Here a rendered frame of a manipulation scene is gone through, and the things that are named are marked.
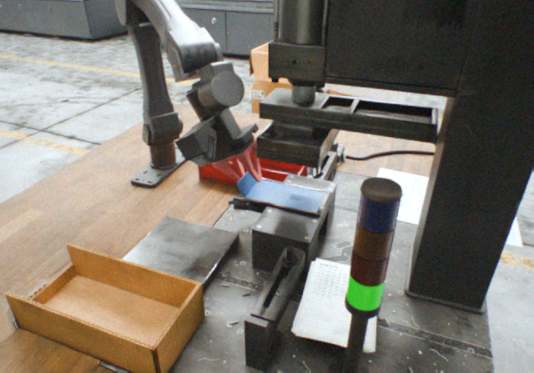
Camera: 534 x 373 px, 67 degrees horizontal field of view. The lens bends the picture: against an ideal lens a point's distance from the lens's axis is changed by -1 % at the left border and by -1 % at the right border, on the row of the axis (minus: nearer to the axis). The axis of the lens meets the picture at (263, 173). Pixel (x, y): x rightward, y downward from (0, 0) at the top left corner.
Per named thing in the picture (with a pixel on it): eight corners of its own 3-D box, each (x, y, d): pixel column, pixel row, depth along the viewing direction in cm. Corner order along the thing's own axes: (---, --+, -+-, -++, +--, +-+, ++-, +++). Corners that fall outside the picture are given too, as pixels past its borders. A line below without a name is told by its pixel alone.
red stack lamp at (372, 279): (353, 258, 46) (356, 234, 44) (387, 266, 44) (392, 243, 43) (346, 280, 42) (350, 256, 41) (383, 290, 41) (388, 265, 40)
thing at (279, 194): (250, 179, 81) (250, 166, 80) (325, 194, 76) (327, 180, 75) (236, 197, 75) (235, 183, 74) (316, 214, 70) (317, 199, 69)
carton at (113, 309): (78, 277, 70) (68, 242, 66) (205, 320, 62) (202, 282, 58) (15, 335, 60) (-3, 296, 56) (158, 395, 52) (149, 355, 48)
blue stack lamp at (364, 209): (360, 207, 42) (364, 178, 40) (397, 214, 41) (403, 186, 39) (353, 227, 39) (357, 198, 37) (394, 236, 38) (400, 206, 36)
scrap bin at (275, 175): (221, 158, 108) (219, 137, 105) (311, 174, 100) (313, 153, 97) (198, 178, 98) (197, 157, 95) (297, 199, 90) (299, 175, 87)
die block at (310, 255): (287, 208, 87) (289, 178, 84) (333, 217, 84) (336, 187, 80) (252, 267, 71) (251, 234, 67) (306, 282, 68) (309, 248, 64)
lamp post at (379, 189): (331, 354, 56) (355, 164, 41) (375, 368, 54) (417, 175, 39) (320, 392, 51) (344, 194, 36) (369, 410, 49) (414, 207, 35)
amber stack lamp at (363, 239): (356, 234, 44) (360, 208, 42) (392, 241, 43) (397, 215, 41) (350, 255, 41) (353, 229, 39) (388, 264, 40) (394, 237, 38)
